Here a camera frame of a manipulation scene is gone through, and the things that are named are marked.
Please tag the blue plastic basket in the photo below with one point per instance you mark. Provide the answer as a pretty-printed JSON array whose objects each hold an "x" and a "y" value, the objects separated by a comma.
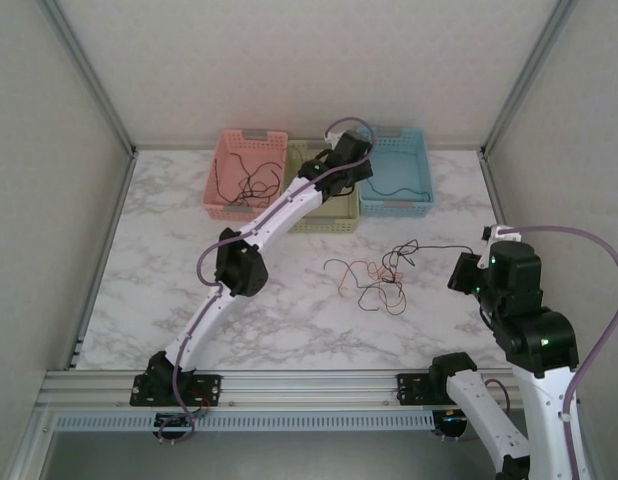
[{"x": 404, "y": 165}]

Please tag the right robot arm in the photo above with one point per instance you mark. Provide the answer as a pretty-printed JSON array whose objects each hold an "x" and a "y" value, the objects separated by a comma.
[{"x": 479, "y": 410}]

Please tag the yellow-green plastic basket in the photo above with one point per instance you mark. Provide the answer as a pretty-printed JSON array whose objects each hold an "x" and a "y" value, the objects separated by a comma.
[{"x": 334, "y": 220}]

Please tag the aluminium side rail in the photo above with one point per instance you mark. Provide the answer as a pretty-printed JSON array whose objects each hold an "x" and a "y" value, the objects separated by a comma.
[
  {"x": 114, "y": 215},
  {"x": 491, "y": 190}
]

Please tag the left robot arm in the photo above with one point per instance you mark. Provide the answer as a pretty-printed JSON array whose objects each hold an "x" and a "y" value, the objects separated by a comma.
[{"x": 269, "y": 220}]

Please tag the pink plastic basket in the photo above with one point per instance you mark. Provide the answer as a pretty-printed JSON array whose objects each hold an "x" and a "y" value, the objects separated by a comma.
[{"x": 219, "y": 210}]

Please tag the aluminium frame post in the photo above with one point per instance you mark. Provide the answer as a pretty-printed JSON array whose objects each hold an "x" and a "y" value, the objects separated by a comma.
[
  {"x": 529, "y": 80},
  {"x": 89, "y": 80}
]

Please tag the aluminium front rail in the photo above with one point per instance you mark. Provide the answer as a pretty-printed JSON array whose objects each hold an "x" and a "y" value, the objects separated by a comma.
[{"x": 309, "y": 390}]

